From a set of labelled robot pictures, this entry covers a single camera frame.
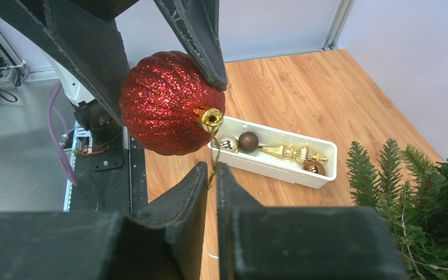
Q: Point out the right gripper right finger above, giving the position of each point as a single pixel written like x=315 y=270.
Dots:
x=261 y=242

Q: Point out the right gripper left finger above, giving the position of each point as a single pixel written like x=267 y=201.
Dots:
x=163 y=240

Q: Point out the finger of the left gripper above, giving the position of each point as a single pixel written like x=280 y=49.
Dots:
x=196 y=25
x=82 y=37

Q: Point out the red glitter ball ornament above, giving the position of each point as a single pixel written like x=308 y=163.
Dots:
x=168 y=106

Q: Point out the dark brown ball ornament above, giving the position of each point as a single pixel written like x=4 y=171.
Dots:
x=248 y=142

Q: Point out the small green christmas tree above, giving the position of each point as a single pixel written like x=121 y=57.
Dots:
x=410 y=193

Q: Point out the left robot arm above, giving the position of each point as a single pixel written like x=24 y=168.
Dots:
x=89 y=113

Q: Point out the white ornament tray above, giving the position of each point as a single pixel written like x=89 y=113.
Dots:
x=261 y=163

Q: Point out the gold finial ornament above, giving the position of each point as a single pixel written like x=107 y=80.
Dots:
x=299 y=154

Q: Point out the gold ball ornament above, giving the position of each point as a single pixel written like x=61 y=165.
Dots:
x=228 y=143

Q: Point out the white slotted cable duct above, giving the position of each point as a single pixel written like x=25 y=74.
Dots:
x=77 y=138

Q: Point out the left aluminium frame post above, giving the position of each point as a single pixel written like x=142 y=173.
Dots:
x=338 y=22

